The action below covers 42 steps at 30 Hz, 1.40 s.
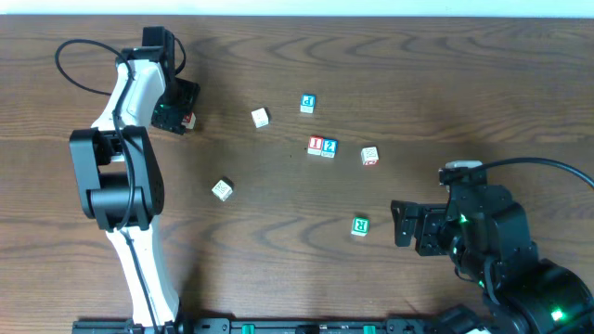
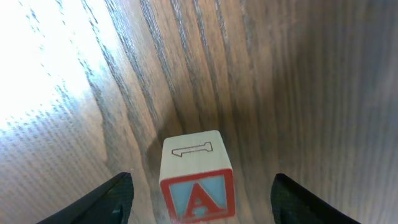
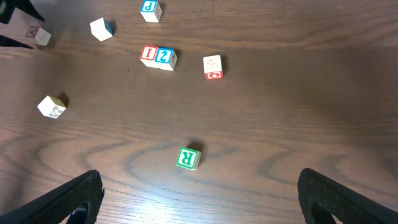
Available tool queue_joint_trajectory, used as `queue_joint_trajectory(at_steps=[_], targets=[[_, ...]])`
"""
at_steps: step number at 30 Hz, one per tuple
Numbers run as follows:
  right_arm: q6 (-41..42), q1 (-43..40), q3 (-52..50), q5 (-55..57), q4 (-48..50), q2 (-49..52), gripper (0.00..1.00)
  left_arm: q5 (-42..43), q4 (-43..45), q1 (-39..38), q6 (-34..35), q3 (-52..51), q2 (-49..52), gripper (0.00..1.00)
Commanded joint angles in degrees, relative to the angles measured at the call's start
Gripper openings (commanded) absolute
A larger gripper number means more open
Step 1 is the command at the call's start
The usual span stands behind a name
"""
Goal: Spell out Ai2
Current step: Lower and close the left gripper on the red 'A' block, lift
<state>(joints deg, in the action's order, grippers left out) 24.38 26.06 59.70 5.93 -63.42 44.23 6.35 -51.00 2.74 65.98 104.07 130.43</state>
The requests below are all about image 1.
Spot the blue number 2 block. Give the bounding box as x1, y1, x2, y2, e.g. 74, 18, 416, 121
320, 138, 338, 159

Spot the red letter I block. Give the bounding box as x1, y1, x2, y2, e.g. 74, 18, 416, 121
307, 135, 324, 156

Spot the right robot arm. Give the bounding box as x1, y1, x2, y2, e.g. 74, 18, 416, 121
391, 168, 593, 333

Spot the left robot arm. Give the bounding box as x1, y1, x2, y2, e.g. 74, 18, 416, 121
70, 45, 200, 333

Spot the red letter A block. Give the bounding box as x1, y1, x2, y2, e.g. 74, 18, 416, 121
181, 112, 197, 130

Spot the green letter R block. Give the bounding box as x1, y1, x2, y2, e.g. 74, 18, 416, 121
351, 217, 369, 237

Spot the wooden block red side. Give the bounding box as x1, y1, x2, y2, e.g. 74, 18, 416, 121
361, 147, 379, 165

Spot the plain wooden block top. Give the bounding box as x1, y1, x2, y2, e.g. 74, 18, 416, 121
251, 108, 269, 128

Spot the tilted plain wooden block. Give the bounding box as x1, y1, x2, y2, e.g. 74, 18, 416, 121
212, 178, 233, 201

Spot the blue letter P block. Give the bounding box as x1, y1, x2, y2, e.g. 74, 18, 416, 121
300, 94, 316, 114

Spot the left black cable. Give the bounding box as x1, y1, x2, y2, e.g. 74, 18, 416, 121
54, 36, 187, 334

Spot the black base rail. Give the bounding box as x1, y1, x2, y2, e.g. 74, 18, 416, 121
71, 316, 470, 334

